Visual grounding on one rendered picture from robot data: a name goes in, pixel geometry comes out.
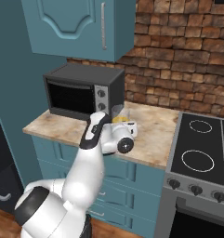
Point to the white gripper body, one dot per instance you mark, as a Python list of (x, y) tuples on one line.
[(132, 127)]

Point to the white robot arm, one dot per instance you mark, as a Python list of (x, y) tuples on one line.
[(82, 182)]

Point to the grey toaster oven knob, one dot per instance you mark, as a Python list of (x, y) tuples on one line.
[(101, 93), (101, 106)]

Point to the teal drawer front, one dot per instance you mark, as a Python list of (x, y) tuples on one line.
[(122, 221), (54, 148), (129, 198), (132, 170)]

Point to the black toaster oven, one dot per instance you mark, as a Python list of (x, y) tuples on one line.
[(76, 93)]

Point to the black stove knob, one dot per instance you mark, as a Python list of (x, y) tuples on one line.
[(196, 189), (174, 183), (219, 196)]

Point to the grey stove with black hob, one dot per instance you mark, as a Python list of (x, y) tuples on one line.
[(200, 155)]

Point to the black oven door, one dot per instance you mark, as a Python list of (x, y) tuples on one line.
[(200, 224)]

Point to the black appliance door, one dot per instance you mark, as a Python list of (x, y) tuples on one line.
[(3, 161)]

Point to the teal wall cupboard door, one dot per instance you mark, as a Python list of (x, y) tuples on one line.
[(70, 28)]

